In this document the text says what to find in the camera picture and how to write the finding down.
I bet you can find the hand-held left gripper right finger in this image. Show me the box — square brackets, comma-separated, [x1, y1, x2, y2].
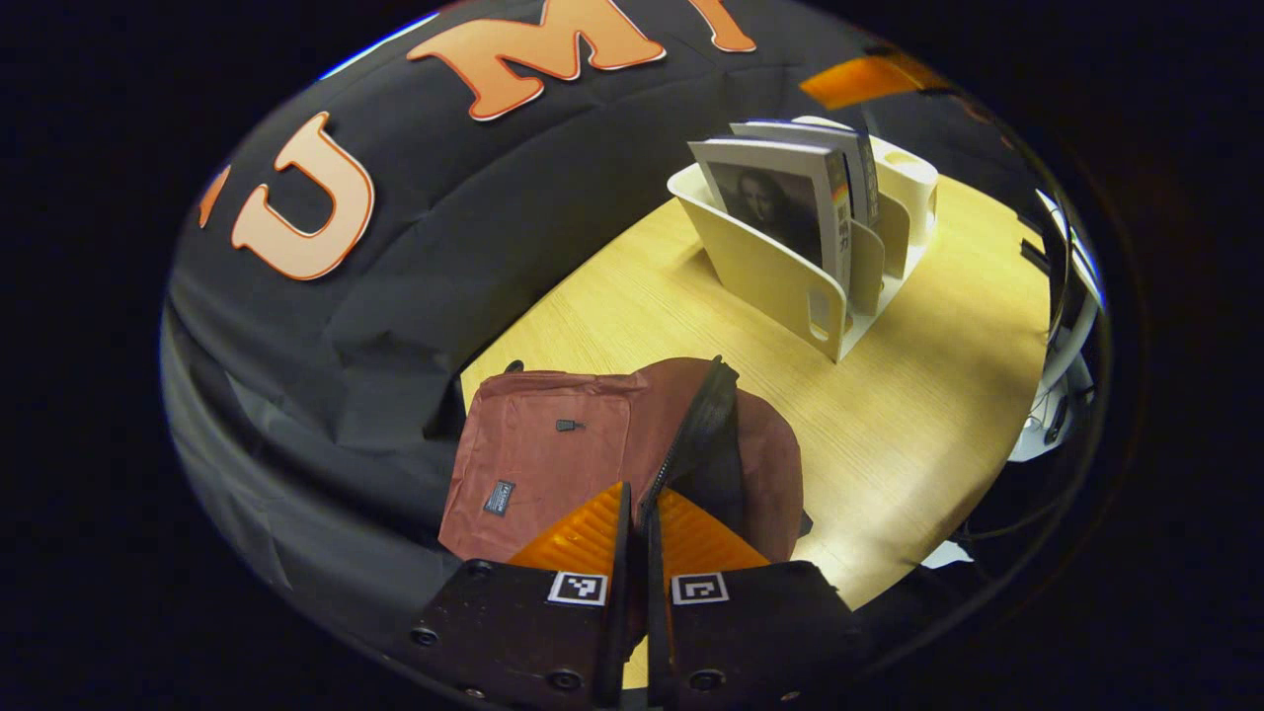
[642, 489, 860, 707]

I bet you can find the maroon schoolbag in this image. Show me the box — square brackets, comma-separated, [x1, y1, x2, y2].
[437, 355, 806, 569]

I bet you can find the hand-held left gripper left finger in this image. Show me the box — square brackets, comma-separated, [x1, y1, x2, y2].
[395, 481, 633, 707]

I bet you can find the blue cover book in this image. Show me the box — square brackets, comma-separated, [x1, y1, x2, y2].
[729, 118, 880, 230]

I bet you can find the white desk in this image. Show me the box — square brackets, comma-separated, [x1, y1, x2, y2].
[1007, 188, 1102, 463]

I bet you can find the portrait cover book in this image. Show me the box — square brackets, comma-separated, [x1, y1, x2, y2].
[688, 138, 855, 297]

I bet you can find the black backdrop cloth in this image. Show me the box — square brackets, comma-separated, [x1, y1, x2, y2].
[163, 0, 1038, 633]

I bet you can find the white bookshelf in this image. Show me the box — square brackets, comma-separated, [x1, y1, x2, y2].
[667, 116, 939, 364]

